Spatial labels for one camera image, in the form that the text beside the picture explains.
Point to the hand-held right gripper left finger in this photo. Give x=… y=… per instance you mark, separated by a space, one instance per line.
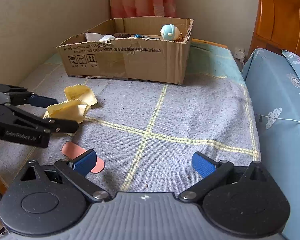
x=84 y=164

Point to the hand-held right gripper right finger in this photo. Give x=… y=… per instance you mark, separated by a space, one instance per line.
x=203 y=165

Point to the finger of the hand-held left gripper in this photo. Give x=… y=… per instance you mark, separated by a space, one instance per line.
x=40 y=122
x=41 y=101

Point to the yellow cloth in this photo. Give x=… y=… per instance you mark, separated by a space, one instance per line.
x=67 y=111

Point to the white cloth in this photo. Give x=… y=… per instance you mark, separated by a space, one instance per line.
x=90 y=36

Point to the cardboard box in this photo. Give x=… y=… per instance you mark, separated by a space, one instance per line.
x=150 y=65

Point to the pink oval sponge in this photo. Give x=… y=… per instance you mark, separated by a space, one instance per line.
x=70 y=148

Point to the checked grey green blanket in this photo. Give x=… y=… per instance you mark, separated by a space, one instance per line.
x=190 y=117

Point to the white packet in box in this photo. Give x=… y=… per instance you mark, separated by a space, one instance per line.
x=107 y=38

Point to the blue floral bed quilt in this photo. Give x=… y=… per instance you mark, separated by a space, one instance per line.
x=275 y=100

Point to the brown scrunchie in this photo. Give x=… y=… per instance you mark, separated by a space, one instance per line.
x=121 y=35

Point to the blue floral pillow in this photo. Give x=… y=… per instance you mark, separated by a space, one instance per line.
x=296 y=65

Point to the light blue plush toy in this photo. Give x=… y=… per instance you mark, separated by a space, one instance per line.
x=170 y=32

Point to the wooden headboard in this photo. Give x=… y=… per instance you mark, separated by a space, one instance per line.
x=280 y=12

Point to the white wall plug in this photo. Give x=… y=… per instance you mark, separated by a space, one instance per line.
x=239 y=53

